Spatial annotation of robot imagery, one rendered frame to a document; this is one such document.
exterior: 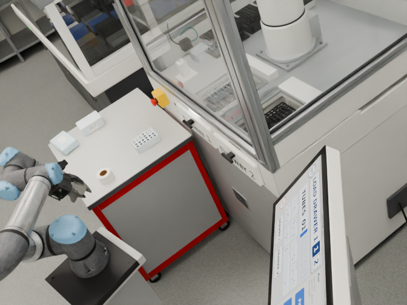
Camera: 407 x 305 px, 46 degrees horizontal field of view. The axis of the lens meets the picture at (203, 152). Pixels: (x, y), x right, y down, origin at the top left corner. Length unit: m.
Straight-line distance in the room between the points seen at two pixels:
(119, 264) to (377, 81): 1.17
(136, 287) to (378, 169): 1.11
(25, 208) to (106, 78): 1.35
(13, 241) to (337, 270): 0.87
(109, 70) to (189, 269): 1.18
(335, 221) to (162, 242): 1.48
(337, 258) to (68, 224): 0.99
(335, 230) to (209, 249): 1.64
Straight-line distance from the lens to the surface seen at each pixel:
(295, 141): 1.70
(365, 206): 2.25
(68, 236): 1.77
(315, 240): 1.24
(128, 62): 2.79
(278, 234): 1.46
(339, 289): 1.13
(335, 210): 1.25
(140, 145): 2.30
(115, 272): 1.88
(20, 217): 1.54
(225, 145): 1.90
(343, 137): 1.88
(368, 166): 2.10
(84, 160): 2.47
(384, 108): 1.98
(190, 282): 2.71
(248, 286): 2.59
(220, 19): 1.33
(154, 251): 2.59
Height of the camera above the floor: 2.17
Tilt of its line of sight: 41 degrees down
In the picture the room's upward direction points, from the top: 24 degrees counter-clockwise
